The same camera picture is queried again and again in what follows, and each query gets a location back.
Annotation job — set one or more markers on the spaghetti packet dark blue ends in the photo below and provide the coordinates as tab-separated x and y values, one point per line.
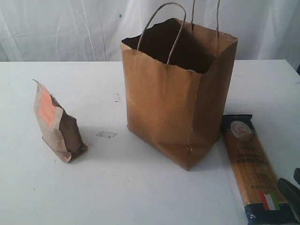
256	180

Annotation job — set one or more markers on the kraft pouch with orange label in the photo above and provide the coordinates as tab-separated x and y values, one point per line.
59	129

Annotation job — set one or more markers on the brown paper shopping bag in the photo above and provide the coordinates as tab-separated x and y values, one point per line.
177	76

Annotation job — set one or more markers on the clear plastic wrapper scrap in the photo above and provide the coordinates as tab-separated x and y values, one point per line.
106	134

